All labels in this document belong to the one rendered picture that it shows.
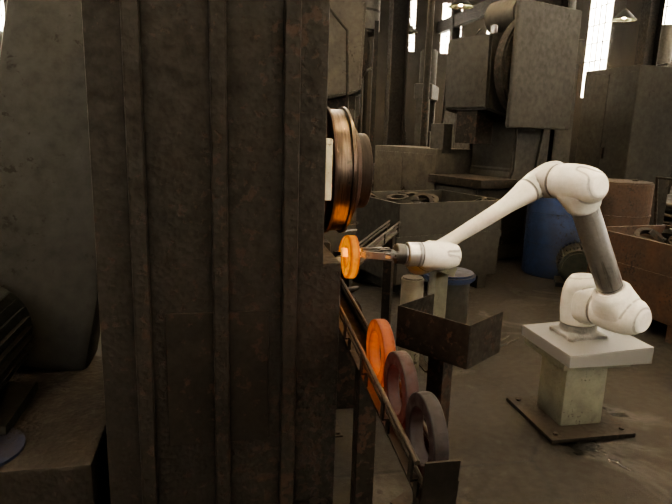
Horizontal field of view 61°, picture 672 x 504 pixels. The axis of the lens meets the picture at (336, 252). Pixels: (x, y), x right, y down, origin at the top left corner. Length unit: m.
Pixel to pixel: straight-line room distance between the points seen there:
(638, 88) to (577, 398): 4.54
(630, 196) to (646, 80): 1.60
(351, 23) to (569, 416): 3.37
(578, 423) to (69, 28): 2.63
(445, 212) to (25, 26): 3.15
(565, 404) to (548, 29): 3.85
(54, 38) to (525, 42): 4.10
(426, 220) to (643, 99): 3.17
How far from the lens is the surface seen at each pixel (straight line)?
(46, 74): 2.47
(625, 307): 2.51
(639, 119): 6.84
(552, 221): 5.43
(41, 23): 2.49
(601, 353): 2.60
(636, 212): 5.75
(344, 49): 4.86
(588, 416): 2.86
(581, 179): 2.21
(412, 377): 1.35
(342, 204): 1.99
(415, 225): 4.41
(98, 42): 1.69
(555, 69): 5.90
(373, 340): 1.63
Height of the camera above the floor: 1.27
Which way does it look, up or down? 12 degrees down
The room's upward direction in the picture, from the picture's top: 2 degrees clockwise
